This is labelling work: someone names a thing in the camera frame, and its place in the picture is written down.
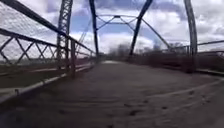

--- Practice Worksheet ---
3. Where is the grey concrete path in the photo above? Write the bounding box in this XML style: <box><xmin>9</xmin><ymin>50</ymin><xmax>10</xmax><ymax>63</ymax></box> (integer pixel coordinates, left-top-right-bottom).
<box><xmin>101</xmin><ymin>59</ymin><xmax>124</xmax><ymax>65</ymax></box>

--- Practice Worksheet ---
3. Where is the row of bare trees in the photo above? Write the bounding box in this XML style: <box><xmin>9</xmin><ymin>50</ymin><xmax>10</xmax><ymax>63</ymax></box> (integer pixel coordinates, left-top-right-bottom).
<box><xmin>106</xmin><ymin>41</ymin><xmax>188</xmax><ymax>58</ymax></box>

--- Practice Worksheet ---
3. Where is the brown wooden bridge deck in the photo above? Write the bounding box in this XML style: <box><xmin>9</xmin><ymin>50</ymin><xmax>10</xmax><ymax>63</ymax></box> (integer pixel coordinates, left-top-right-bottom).
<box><xmin>0</xmin><ymin>61</ymin><xmax>224</xmax><ymax>128</ymax></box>

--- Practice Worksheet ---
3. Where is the metal mesh railing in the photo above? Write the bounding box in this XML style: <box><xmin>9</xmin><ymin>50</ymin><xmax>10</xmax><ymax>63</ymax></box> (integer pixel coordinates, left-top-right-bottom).
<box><xmin>0</xmin><ymin>0</ymin><xmax>101</xmax><ymax>77</ymax></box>
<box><xmin>129</xmin><ymin>39</ymin><xmax>224</xmax><ymax>73</ymax></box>

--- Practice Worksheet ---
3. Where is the steel bridge truss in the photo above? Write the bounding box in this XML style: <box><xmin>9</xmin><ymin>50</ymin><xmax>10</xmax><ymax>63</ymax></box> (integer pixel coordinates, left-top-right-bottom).
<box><xmin>54</xmin><ymin>0</ymin><xmax>199</xmax><ymax>73</ymax></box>

